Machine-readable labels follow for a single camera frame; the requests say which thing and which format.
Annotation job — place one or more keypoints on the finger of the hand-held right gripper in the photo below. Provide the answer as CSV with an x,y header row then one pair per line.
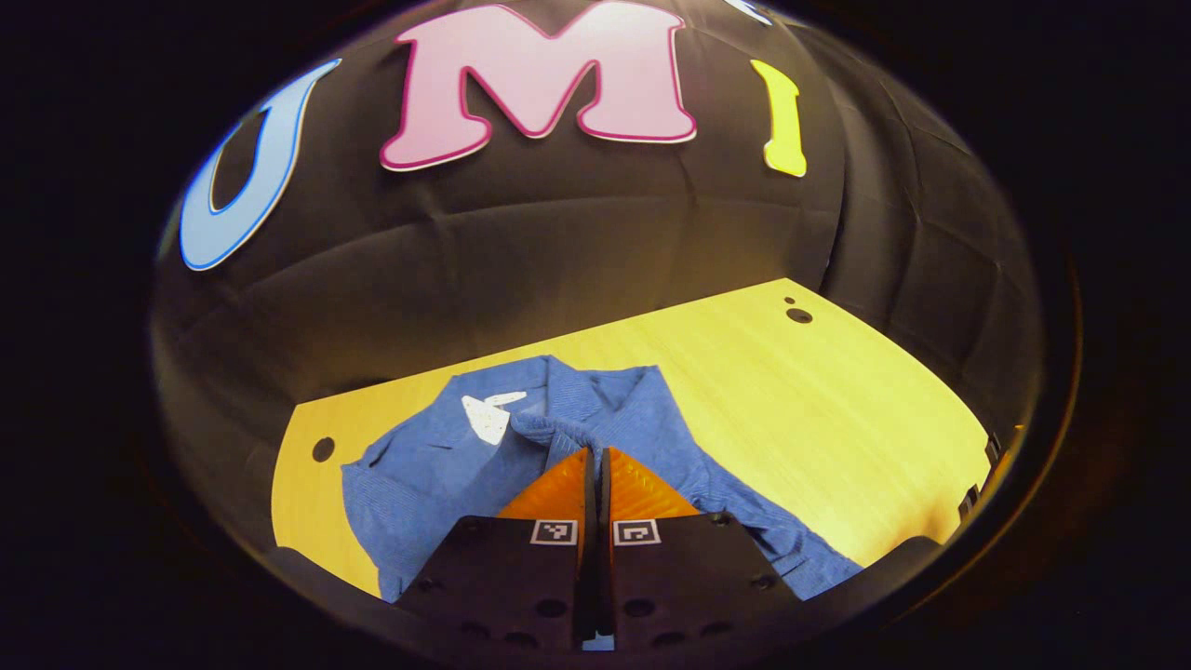
x,y
994,451

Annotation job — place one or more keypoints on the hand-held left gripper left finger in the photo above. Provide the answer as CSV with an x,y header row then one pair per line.
x,y
521,577

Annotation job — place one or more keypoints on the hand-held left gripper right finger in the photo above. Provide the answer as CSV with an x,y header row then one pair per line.
x,y
679,577

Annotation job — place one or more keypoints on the blue shirt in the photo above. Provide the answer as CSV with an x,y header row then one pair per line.
x,y
428,475

